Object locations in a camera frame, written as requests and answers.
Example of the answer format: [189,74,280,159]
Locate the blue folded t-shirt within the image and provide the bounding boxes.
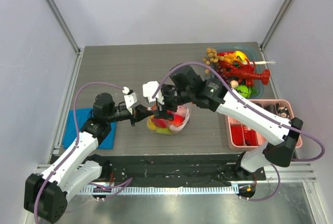
[62,107,117,150]

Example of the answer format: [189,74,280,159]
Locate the red toy lobster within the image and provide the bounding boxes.
[220,60,271,86]

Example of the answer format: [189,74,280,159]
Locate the clear orange zip bag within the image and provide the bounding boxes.
[147,103,192,135]

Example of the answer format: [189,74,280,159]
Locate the purple toy onion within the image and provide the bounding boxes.
[176,106,190,118]

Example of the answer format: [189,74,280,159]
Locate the red toy bell pepper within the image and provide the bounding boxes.
[151,117,169,129]

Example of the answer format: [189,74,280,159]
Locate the dark purple grape bunch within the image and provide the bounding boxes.
[216,69,228,82]

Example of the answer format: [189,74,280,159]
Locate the green toy lime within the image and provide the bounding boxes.
[235,85,252,98]

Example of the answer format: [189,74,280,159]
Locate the white toy garlic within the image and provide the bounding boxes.
[229,80,239,89]

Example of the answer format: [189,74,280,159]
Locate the yellow toy pear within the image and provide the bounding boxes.
[147,119,157,131]

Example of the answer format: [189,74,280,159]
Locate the brown longan bunch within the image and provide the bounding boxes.
[203,48,219,71]

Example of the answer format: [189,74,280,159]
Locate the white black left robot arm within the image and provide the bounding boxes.
[23,93,153,223]

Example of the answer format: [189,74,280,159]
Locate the yellow toy pepper pieces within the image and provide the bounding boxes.
[217,52,242,64]

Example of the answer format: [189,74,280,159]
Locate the teal fruit basket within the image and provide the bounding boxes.
[215,42,264,99]

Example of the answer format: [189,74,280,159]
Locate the dark sushi roll middle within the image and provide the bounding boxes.
[264,104,276,114]

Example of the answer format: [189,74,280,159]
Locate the aluminium frame rail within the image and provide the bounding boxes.
[33,161,317,183]

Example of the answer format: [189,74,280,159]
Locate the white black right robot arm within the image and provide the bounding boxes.
[144,63,303,180]

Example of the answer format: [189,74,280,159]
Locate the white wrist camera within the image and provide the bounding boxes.
[122,86,139,107]
[142,81,164,105]

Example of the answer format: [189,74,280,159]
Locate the pink compartment tray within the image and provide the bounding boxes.
[222,99,294,151]

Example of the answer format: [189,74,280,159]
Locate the white perforated cable duct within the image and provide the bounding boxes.
[78,184,239,196]

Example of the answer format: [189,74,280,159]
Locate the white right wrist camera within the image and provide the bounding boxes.
[142,81,164,105]

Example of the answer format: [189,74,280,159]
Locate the yellow red toy fruit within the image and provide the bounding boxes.
[234,51,248,63]

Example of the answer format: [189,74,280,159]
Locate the green toy apple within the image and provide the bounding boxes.
[156,128,172,134]

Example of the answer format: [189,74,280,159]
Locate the flowered sushi roll right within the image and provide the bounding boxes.
[276,106,290,118]

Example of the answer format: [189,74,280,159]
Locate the red toy meat piece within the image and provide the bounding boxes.
[230,125,244,146]

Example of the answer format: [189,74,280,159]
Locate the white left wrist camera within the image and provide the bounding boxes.
[122,86,139,107]

